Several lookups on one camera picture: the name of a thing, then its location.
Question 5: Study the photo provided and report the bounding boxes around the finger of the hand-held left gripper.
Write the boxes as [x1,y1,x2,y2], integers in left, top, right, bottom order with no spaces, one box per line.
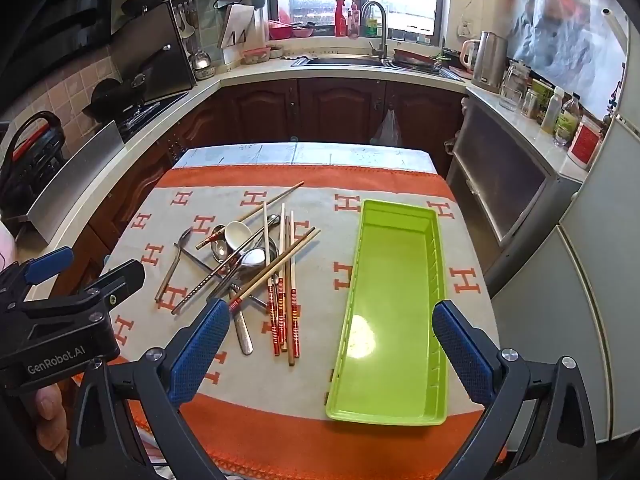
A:
[23,246,75,286]
[85,259,146,311]

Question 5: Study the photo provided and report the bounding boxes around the steel faucet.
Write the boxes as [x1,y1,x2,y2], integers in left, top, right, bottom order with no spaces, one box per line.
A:
[360,0,390,61]

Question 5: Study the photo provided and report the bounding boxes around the white kitchen countertop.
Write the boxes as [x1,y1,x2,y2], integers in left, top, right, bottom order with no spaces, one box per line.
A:
[20,50,473,306]

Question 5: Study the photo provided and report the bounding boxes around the steel side panel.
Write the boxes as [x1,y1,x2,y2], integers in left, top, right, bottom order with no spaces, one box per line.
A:
[25,120,126,233]

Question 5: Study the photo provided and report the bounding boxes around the brown wooden base cabinets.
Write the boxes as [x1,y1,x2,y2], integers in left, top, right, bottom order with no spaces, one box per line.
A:
[52,77,468,296]

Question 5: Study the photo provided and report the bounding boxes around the steel sink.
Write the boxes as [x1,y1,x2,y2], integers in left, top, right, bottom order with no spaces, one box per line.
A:
[291,55,396,69]

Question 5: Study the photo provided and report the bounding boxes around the small steel teapot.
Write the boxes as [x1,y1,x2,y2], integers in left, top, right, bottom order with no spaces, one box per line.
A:
[190,50,216,81]

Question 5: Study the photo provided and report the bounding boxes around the white cutting board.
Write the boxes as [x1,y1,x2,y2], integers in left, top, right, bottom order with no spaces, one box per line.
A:
[218,4,258,51]

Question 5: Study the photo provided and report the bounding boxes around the white pipe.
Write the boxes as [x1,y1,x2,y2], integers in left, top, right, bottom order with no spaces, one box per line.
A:
[602,7,628,48]

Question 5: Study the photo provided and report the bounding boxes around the red pan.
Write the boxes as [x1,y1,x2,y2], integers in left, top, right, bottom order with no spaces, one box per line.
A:
[392,47,442,72]

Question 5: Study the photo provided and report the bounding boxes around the red white canister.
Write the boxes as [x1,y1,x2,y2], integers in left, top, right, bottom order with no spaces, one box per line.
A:
[567,115,603,170]

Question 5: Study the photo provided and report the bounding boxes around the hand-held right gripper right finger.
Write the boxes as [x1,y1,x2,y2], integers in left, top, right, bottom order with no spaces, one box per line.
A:
[432,300,598,480]

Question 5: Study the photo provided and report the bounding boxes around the gas stove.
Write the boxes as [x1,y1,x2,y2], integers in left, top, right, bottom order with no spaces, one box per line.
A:
[117,92,191,137]

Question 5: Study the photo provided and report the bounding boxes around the white ceramic spoon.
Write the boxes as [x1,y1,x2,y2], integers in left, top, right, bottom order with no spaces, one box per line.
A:
[223,221,253,251]

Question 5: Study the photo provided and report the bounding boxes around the black range hood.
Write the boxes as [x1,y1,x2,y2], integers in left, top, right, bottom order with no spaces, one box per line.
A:
[0,0,118,111]

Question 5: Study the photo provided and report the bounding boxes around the steel electric kettle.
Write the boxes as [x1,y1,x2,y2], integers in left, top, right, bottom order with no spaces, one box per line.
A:
[460,31,508,93]

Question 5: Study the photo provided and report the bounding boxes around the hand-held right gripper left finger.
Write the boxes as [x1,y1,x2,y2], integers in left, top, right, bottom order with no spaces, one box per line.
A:
[67,297,231,480]

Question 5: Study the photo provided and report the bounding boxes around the green plastic tray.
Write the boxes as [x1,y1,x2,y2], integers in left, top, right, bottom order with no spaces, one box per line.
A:
[325,199,449,427]

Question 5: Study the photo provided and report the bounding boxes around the glass pitcher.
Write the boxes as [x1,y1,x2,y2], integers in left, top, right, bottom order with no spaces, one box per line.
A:
[499,60,530,111]

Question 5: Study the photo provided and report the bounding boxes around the orange beige printed blanket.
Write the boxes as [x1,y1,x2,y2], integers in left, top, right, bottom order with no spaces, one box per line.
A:
[97,164,501,480]

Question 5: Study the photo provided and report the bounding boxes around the white squeeze bottle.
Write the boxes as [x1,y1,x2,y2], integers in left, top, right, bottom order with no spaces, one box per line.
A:
[540,86,565,133]

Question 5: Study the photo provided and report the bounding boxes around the metal utensil plain handle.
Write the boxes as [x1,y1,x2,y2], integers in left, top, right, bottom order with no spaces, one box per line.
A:
[227,285,256,356]

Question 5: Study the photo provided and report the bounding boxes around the person's left hand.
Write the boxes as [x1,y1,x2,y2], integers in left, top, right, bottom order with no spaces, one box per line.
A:
[35,382,69,463]

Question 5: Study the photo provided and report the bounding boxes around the stainless steel splash guard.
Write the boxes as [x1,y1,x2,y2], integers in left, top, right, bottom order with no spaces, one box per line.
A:
[122,2,197,106]

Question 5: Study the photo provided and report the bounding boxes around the clear bottle green label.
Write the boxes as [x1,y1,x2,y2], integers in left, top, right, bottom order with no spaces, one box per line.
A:
[554,92,582,147]

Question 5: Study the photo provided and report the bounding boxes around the grey metal cabinet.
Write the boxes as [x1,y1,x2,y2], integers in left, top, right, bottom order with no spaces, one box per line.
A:
[445,92,586,261]

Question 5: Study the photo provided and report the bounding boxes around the black wok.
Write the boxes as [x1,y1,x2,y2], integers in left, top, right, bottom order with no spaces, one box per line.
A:
[82,72,151,121]

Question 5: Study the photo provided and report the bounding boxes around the clear plastic sheet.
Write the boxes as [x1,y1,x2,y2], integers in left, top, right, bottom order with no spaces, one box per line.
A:
[507,0,628,116]

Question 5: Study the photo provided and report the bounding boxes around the glass jar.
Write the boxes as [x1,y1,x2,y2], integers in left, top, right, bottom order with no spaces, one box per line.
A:
[530,79,553,123]

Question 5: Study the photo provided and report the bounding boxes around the hanging plastic bag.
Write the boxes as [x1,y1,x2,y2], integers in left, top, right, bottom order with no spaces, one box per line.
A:
[369,107,403,146]

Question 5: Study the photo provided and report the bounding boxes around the brown wooden chopstick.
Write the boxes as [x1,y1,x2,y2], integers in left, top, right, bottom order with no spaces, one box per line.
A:
[228,227,318,308]
[195,181,305,250]

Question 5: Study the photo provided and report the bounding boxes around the grey refrigerator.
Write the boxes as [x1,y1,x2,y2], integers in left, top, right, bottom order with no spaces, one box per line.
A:
[482,25,640,446]

